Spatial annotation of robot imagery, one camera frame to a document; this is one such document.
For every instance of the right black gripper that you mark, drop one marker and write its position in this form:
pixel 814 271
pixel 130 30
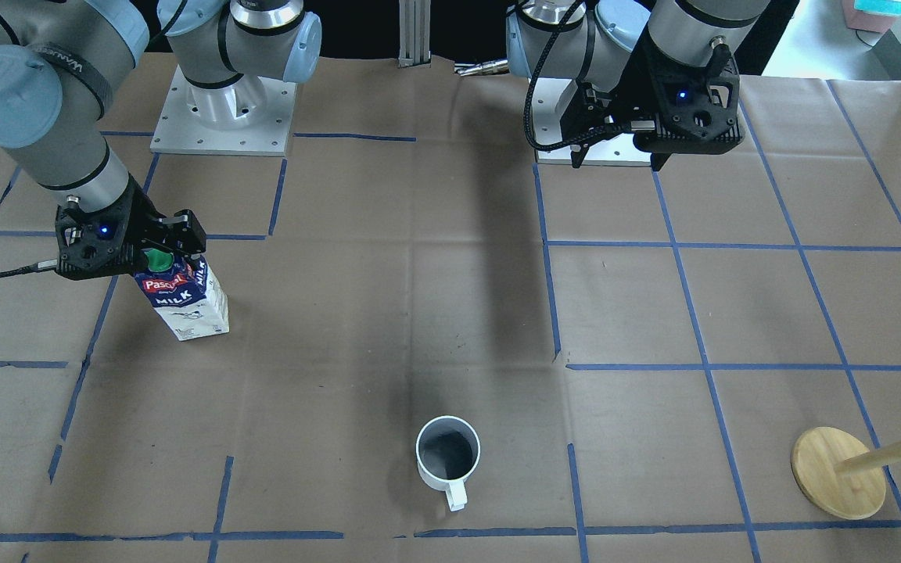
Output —
pixel 140 216

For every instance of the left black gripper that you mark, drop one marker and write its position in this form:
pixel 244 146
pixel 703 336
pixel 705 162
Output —
pixel 641 92

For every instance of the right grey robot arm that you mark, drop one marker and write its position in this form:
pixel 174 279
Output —
pixel 61 64

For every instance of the white ceramic mug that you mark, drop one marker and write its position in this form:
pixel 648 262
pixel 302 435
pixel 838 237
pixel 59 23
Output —
pixel 447 451

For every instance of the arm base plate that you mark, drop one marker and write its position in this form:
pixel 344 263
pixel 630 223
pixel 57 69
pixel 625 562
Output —
pixel 249 118
pixel 552 96

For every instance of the aluminium frame post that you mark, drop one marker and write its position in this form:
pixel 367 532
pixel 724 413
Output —
pixel 414 33

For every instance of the blue white milk carton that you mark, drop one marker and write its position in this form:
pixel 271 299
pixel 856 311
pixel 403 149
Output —
pixel 188 298

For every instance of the wooden mug tree stand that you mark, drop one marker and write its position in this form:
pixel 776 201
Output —
pixel 839 474

